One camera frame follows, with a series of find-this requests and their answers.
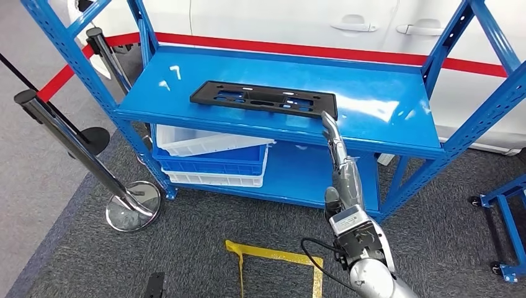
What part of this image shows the chrome stanchion post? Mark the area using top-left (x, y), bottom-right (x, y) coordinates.
top-left (85, 27), bottom-right (135, 96)
top-left (13, 89), bottom-right (163, 233)

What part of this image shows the white car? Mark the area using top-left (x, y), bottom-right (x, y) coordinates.
top-left (68, 0), bottom-right (526, 156)

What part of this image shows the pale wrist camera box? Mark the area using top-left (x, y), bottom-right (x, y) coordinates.
top-left (328, 204), bottom-right (387, 266)

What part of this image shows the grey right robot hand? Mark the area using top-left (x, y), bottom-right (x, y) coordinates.
top-left (320, 110), bottom-right (367, 220)

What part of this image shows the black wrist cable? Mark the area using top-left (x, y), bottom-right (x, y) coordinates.
top-left (300, 237), bottom-right (354, 289)

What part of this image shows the black stanchion with disc base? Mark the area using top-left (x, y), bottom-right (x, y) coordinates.
top-left (0, 52), bottom-right (111, 159)

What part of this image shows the red barrier belt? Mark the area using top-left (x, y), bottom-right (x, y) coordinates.
top-left (37, 32), bottom-right (508, 103)

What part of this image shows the yellow floor tape square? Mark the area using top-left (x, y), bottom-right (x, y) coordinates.
top-left (225, 240), bottom-right (324, 298)

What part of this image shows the black plastic plate bracket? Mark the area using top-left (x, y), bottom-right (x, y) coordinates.
top-left (189, 80), bottom-right (339, 121)

